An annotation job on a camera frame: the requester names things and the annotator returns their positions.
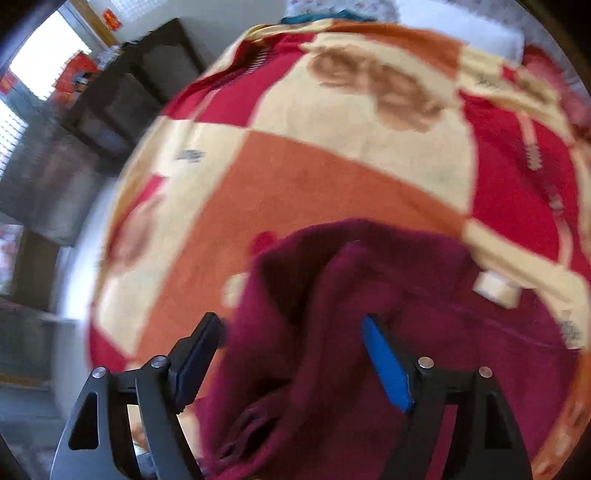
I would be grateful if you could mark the window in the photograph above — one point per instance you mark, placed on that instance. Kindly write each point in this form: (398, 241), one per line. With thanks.
(46, 60)

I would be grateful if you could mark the red paper wall decoration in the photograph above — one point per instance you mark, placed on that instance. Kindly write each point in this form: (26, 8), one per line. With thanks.
(111, 18)

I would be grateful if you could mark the plain dark wooden cabinet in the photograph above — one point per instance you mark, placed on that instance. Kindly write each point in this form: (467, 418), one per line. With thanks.
(134, 92)

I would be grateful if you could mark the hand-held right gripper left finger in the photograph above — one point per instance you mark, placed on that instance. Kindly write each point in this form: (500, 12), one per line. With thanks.
(198, 355)

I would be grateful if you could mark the maroon sweater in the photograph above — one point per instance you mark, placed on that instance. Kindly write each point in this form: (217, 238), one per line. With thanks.
(323, 323)

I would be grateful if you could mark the grey floral quilt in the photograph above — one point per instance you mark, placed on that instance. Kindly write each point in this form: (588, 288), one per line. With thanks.
(341, 7)

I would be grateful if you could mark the white pillow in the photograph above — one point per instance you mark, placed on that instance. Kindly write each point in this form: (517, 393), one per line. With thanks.
(457, 25)

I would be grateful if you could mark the teal cloth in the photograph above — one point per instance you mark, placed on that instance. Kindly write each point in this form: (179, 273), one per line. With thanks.
(323, 18)

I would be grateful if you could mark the red orange checkered blanket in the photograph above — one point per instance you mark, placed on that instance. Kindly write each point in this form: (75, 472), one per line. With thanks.
(300, 184)

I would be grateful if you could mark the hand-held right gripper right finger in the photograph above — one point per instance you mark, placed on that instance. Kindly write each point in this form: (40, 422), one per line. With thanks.
(385, 364)

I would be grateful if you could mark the red box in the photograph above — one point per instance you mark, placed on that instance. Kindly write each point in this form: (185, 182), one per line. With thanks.
(76, 74)

